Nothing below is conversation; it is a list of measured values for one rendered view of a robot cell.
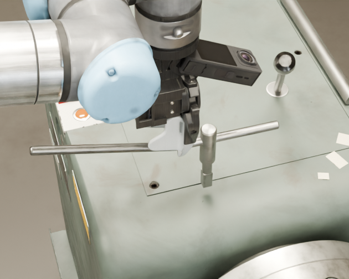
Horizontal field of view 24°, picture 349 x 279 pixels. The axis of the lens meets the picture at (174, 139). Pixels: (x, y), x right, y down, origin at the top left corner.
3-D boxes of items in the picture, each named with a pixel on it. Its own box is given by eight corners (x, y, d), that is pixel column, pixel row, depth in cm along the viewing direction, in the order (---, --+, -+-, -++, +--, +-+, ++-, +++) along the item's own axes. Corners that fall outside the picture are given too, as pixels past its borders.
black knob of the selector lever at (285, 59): (266, 71, 119) (268, 46, 115) (286, 66, 119) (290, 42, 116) (276, 89, 116) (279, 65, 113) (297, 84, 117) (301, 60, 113)
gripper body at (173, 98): (122, 92, 102) (117, 18, 93) (186, 78, 104) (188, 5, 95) (137, 135, 98) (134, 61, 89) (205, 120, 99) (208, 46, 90)
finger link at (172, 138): (145, 161, 107) (143, 111, 100) (188, 151, 108) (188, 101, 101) (152, 178, 105) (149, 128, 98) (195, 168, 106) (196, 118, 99)
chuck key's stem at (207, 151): (211, 176, 116) (214, 121, 108) (215, 187, 115) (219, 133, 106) (196, 179, 116) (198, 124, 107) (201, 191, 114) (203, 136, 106)
